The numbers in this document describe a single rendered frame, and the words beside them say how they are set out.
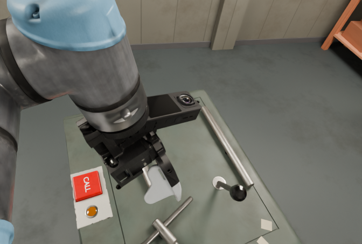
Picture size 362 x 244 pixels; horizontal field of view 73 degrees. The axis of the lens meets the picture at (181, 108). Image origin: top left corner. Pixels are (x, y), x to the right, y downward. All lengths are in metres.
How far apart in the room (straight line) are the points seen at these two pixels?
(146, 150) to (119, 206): 0.32
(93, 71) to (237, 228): 0.53
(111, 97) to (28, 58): 0.07
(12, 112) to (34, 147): 2.14
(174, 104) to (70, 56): 0.19
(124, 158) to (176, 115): 0.09
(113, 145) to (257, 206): 0.46
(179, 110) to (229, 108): 2.27
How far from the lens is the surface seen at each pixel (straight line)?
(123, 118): 0.26
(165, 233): 0.60
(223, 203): 0.66
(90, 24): 0.20
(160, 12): 2.96
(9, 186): 0.20
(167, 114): 0.33
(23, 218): 2.11
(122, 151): 0.35
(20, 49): 0.22
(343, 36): 4.11
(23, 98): 0.24
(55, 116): 2.52
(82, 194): 0.65
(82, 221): 0.64
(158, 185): 0.40
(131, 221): 0.63
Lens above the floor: 1.85
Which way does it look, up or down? 48 degrees down
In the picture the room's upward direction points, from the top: 10 degrees clockwise
